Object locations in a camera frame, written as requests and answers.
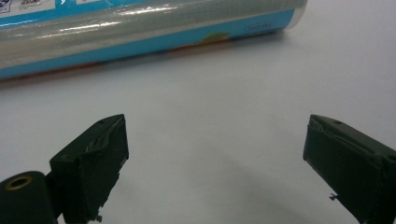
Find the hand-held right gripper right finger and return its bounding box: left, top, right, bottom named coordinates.
left=303, top=114, right=396, bottom=224

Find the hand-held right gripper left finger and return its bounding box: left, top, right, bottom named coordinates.
left=49, top=113, right=130, bottom=224

